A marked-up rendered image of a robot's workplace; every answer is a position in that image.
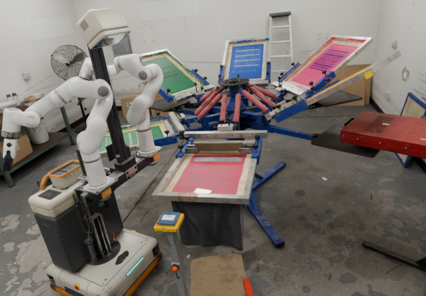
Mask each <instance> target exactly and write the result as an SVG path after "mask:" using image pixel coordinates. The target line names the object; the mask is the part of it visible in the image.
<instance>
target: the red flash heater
mask: <svg viewBox="0 0 426 296"><path fill-rule="evenodd" d="M383 123H386V124H389V125H388V126H387V125H382V124H383ZM340 137H341V140H340V142H343V143H349V144H353V145H359V146H365V147H369V148H374V149H378V150H383V151H389V152H393V153H399V154H403V155H409V156H412V157H418V158H424V159H426V119H421V118H416V117H407V116H402V115H392V114H387V113H377V112H368V111H363V112H362V113H360V114H359V115H358V116H357V117H356V118H355V119H354V120H352V121H351V122H350V123H348V124H347V125H346V126H345V127H344V128H343V129H341V130H340Z"/></svg>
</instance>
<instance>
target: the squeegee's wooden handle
mask: <svg viewBox="0 0 426 296"><path fill-rule="evenodd" d="M195 148H198V152H199V151H238V152H240V149H239V148H243V143H242V141H221V142H195Z"/></svg>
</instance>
